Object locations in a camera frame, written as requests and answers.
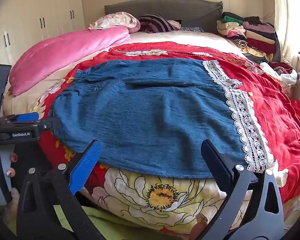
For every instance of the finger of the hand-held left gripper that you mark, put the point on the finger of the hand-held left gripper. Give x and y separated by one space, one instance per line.
50 125
27 117

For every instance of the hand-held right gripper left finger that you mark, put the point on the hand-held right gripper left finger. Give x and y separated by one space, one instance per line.
86 167

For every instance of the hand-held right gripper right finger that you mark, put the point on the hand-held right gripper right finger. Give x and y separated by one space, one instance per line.
216 166

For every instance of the blue denim pants lace trim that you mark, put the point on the blue denim pants lace trim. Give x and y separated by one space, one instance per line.
152 120

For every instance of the person's left hand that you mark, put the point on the person's left hand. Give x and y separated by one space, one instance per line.
12 157

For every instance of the person's green sweater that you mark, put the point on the person's green sweater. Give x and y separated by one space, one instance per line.
110 223

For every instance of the pink quilt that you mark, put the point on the pink quilt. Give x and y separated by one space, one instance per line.
65 50

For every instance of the red floral blanket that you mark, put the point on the red floral blanket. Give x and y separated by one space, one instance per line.
272 110

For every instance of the cream wardrobe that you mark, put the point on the cream wardrobe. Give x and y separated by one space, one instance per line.
40 5

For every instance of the white garment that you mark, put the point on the white garment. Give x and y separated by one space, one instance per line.
287 77

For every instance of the floral pillow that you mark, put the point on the floral pillow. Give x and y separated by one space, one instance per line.
115 20

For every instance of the stack of folded clothes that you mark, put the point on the stack of folded clothes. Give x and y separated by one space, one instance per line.
252 35

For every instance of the blue patterned cloth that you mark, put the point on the blue patterned cloth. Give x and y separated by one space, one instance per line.
191 29

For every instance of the striped dark garment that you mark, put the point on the striped dark garment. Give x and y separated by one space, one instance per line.
155 23

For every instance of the grey bed headboard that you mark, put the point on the grey bed headboard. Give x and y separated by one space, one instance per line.
177 10

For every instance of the cream curtain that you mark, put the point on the cream curtain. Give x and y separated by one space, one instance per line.
282 17

